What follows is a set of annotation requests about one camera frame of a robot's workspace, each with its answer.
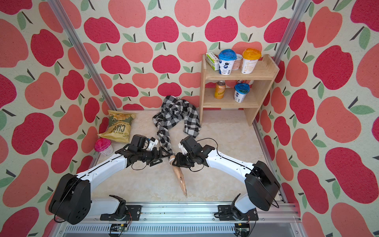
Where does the blue lidded yogurt cup top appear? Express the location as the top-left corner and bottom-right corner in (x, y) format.
(218, 49), (237, 76)

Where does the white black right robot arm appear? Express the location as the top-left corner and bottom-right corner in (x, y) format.
(170, 144), (280, 221)

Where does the blue lidded yogurt cup lower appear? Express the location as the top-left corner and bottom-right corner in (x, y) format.
(234, 83), (250, 103)

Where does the right aluminium corner post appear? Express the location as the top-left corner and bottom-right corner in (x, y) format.
(273, 0), (311, 66)

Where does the black white plaid shirt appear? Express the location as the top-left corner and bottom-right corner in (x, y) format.
(153, 96), (201, 155)

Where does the small white cup behind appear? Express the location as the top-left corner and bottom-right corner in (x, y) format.
(232, 54), (243, 71)

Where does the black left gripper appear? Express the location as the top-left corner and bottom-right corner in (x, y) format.
(138, 146), (172, 166)

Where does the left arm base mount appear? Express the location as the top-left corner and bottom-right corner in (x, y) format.
(100, 195), (142, 221)

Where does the green white small carton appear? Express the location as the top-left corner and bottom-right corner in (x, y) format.
(205, 52), (220, 71)

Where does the orange soda can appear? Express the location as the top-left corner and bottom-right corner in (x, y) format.
(214, 81), (226, 99)

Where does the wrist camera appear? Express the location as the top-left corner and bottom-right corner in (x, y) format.
(128, 134), (158, 152)
(178, 135), (202, 155)

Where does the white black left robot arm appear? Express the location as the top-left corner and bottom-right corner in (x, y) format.
(48, 145), (170, 225)

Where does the pink lidded plastic cup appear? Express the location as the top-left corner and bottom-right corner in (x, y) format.
(94, 138), (114, 156)

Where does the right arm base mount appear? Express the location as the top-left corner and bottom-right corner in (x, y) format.
(214, 194), (259, 222)

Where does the beige mannequin hand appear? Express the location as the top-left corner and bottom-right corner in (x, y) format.
(169, 155), (188, 198)

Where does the orange lidded white cup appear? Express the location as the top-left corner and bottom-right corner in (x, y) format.
(240, 48), (262, 75)

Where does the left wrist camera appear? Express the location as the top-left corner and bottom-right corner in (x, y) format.
(128, 134), (158, 152)

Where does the light wooden shelf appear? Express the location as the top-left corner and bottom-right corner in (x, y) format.
(198, 54), (279, 126)

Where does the aluminium front rail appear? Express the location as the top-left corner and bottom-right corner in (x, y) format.
(49, 202), (306, 237)

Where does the aluminium corner post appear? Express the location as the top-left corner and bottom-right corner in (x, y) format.
(273, 0), (311, 66)
(47, 0), (117, 111)

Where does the yellow green chips bag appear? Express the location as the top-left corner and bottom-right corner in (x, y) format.
(98, 110), (136, 144)

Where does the left aluminium corner post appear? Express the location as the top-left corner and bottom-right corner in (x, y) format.
(47, 0), (117, 111)

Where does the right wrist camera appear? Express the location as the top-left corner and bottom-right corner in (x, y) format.
(178, 135), (202, 155)

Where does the blue lidded yogurt cup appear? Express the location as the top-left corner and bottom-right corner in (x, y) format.
(218, 49), (237, 76)
(234, 83), (250, 103)

